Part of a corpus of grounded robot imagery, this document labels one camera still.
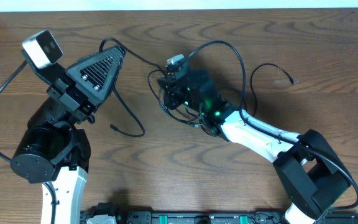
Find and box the black right camera cable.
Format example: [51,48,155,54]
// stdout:
[178,40,358,215]

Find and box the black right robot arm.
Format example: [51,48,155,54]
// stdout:
[158,70,351,223]

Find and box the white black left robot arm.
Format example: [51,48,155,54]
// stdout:
[11,45,126,223]

